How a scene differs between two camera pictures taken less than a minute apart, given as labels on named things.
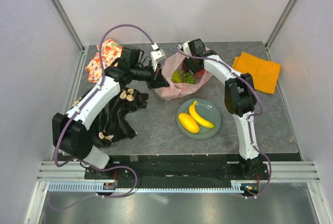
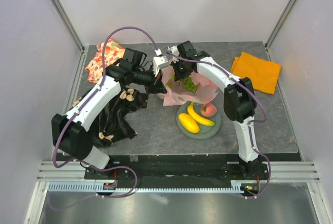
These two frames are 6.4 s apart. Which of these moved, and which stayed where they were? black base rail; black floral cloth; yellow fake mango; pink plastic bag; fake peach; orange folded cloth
Moved: pink plastic bag; fake peach
Stayed: yellow fake mango; black floral cloth; orange folded cloth; black base rail
